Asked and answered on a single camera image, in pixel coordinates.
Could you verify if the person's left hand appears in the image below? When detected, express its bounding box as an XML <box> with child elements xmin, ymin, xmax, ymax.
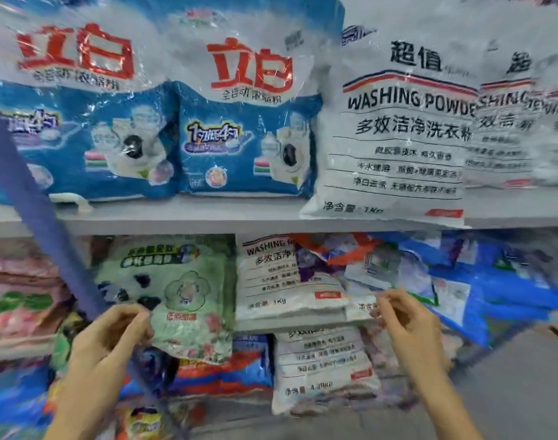
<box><xmin>57</xmin><ymin>302</ymin><xmax>154</xmax><ymax>391</ymax></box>

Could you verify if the person's right hand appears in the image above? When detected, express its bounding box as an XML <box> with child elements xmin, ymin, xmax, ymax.
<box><xmin>375</xmin><ymin>288</ymin><xmax>449</xmax><ymax>381</ymax></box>

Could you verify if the white pink green detergent bag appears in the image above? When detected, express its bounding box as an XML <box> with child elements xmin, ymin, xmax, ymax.
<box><xmin>0</xmin><ymin>238</ymin><xmax>74</xmax><ymax>345</ymax></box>

